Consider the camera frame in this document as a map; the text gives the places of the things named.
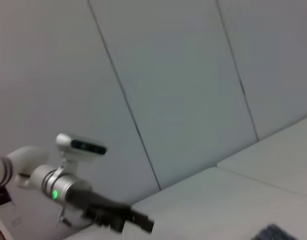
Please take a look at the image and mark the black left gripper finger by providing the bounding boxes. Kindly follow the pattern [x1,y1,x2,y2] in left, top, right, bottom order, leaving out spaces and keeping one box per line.
[129,208,156,234]
[110,216,127,235]

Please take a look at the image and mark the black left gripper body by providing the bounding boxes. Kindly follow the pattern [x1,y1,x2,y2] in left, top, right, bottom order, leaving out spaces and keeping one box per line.
[67,188,135,233]

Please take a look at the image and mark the blue denim shorts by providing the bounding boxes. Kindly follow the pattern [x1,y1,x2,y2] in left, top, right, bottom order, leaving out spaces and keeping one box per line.
[252,223,298,240]

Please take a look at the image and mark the dark maroon background object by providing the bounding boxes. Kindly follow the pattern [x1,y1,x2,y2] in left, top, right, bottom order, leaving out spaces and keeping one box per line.
[0,184,13,209]

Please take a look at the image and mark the thin dark left arm cable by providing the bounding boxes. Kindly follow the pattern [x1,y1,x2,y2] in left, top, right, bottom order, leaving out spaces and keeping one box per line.
[56,203,75,229]

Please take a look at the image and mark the white left camera bracket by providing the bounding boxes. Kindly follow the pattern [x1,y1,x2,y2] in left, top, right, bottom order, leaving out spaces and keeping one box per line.
[54,156,81,181]

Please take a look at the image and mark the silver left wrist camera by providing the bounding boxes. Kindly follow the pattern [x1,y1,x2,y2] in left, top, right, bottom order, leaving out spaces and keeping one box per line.
[55,132,109,160]

